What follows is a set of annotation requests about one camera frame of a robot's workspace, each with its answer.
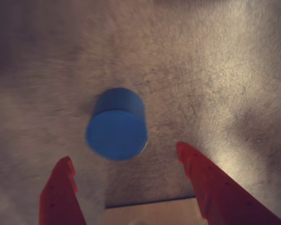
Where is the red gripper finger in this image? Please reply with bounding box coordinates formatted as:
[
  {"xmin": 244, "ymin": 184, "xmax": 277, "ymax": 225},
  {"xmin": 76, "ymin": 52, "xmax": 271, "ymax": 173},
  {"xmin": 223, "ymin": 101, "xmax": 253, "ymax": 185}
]
[
  {"xmin": 176, "ymin": 141, "xmax": 281, "ymax": 225},
  {"xmin": 38, "ymin": 156, "xmax": 87, "ymax": 225}
]

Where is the blue wooden cylinder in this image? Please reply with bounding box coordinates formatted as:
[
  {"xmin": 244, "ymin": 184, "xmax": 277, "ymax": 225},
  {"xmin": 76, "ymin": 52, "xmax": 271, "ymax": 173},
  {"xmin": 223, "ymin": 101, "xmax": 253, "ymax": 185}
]
[{"xmin": 85, "ymin": 87, "xmax": 148, "ymax": 162}]

